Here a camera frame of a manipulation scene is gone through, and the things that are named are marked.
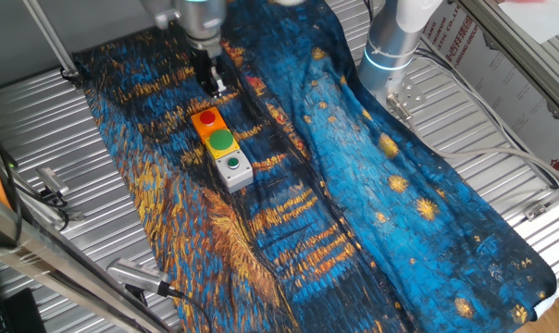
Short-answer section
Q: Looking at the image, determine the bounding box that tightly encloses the thin aluminium frame post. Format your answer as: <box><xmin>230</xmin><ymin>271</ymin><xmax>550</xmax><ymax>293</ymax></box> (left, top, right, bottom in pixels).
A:
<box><xmin>22</xmin><ymin>0</ymin><xmax>81</xmax><ymax>79</ymax></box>

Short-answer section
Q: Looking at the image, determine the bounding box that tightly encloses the wide aluminium frame beam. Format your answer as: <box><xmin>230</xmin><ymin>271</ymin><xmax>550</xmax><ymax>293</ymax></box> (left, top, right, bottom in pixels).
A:
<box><xmin>454</xmin><ymin>0</ymin><xmax>559</xmax><ymax>124</ymax></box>

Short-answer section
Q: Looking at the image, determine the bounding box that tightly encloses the blue starry painting cloth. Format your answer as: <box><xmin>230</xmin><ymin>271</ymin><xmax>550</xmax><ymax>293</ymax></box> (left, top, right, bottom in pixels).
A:
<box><xmin>73</xmin><ymin>0</ymin><xmax>558</xmax><ymax>333</ymax></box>

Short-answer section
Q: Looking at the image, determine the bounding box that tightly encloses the silver metal corner bracket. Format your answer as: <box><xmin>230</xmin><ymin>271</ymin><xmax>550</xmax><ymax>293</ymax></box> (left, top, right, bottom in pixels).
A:
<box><xmin>523</xmin><ymin>178</ymin><xmax>559</xmax><ymax>222</ymax></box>

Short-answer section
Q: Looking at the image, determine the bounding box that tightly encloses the black box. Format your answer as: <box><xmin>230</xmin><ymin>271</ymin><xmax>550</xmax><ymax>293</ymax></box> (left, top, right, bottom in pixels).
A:
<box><xmin>4</xmin><ymin>287</ymin><xmax>47</xmax><ymax>333</ymax></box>

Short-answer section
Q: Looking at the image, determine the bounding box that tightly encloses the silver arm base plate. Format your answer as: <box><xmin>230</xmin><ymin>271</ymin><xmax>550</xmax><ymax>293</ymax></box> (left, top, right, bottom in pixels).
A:
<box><xmin>384</xmin><ymin>76</ymin><xmax>428</xmax><ymax>122</ymax></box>

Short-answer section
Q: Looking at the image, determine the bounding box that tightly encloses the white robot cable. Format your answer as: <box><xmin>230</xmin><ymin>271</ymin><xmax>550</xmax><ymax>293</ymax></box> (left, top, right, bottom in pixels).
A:
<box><xmin>402</xmin><ymin>110</ymin><xmax>559</xmax><ymax>187</ymax></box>

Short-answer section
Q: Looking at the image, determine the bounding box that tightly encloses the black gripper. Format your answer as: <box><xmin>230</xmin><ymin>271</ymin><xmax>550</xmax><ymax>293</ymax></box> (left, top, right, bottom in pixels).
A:
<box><xmin>192</xmin><ymin>45</ymin><xmax>229</xmax><ymax>98</ymax></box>

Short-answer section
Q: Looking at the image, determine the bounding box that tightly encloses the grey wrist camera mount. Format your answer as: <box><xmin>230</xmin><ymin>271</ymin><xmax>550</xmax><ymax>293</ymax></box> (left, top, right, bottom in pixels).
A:
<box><xmin>153</xmin><ymin>7</ymin><xmax>181</xmax><ymax>31</ymax></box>

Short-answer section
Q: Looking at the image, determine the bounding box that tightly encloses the aluminium frame beam with tape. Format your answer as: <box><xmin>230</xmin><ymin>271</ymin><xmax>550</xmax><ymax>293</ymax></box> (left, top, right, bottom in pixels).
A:
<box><xmin>0</xmin><ymin>187</ymin><xmax>179</xmax><ymax>333</ymax></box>

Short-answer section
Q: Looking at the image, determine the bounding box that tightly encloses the black camera cable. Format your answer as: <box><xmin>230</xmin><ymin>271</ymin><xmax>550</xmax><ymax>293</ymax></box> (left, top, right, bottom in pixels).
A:
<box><xmin>166</xmin><ymin>286</ymin><xmax>215</xmax><ymax>333</ymax></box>

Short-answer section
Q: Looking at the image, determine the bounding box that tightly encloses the large silver depth camera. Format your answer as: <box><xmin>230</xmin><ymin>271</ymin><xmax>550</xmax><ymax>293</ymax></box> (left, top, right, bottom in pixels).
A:
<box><xmin>106</xmin><ymin>257</ymin><xmax>170</xmax><ymax>298</ymax></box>

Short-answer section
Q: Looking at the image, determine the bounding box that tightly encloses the grey box small green button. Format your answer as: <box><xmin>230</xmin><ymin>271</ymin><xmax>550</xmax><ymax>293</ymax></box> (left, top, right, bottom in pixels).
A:
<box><xmin>214</xmin><ymin>148</ymin><xmax>255</xmax><ymax>194</ymax></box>

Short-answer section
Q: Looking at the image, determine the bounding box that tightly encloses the small silver depth camera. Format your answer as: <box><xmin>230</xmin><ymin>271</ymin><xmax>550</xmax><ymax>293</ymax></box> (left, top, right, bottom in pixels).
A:
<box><xmin>35</xmin><ymin>166</ymin><xmax>71</xmax><ymax>198</ymax></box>

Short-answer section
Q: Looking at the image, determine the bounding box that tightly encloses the orange box red button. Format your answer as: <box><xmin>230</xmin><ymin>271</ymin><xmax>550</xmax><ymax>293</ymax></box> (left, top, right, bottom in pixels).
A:
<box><xmin>190</xmin><ymin>106</ymin><xmax>229</xmax><ymax>144</ymax></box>

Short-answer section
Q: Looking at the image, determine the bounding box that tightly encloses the white panel red print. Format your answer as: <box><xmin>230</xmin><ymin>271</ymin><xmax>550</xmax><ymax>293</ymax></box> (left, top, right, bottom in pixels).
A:
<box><xmin>420</xmin><ymin>2</ymin><xmax>559</xmax><ymax>182</ymax></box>

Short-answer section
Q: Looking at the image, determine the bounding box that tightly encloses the yellow box large green button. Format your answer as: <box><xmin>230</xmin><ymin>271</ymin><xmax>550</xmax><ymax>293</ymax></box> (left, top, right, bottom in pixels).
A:
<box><xmin>204</xmin><ymin>128</ymin><xmax>242</xmax><ymax>161</ymax></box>

